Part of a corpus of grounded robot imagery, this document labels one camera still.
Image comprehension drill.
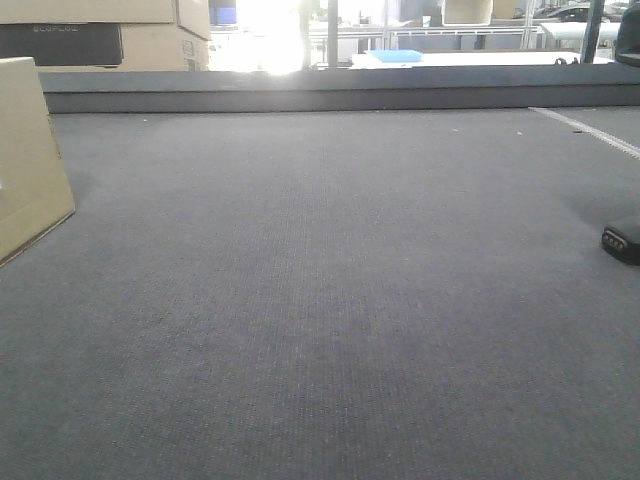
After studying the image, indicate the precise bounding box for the brown cardboard package box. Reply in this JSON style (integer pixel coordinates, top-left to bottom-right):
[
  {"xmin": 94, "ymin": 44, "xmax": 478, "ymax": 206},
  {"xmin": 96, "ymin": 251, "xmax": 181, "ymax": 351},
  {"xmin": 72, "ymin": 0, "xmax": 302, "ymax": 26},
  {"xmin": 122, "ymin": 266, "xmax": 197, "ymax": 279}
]
[{"xmin": 1, "ymin": 57, "xmax": 76, "ymax": 264}]

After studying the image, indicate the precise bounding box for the stacked cardboard boxes background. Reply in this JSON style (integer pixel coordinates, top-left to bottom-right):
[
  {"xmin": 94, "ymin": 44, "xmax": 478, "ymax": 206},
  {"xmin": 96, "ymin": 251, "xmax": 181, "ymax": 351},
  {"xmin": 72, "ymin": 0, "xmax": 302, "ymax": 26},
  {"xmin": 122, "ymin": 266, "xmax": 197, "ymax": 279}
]
[{"xmin": 1, "ymin": 1, "xmax": 210, "ymax": 72}]

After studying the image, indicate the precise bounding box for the blue flat tray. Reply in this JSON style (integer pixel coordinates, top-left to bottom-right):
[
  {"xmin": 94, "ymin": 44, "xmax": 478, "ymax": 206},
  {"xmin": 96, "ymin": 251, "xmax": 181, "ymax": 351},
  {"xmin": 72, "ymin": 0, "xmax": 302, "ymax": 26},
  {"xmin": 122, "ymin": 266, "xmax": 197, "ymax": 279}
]
[{"xmin": 365, "ymin": 49, "xmax": 423, "ymax": 64}]

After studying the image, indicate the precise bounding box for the white background table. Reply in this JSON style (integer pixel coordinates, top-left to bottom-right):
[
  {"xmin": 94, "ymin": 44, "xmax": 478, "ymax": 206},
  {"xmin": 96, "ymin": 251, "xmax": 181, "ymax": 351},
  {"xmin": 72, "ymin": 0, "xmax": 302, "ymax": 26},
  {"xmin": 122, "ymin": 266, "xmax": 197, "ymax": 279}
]
[{"xmin": 349, "ymin": 48, "xmax": 616, "ymax": 70}]

